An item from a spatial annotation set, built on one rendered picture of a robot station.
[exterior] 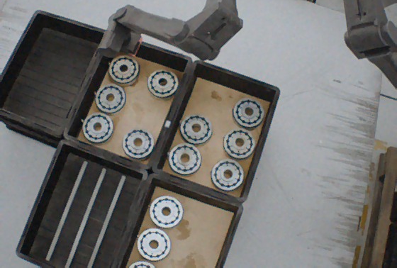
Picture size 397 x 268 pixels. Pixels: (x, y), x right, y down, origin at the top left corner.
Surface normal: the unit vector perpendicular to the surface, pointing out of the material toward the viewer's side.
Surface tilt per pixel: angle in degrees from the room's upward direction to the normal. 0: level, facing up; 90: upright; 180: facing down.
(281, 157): 0
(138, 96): 0
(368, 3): 55
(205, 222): 0
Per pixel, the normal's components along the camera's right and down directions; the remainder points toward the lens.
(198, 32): 0.19, 0.66
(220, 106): 0.07, -0.34
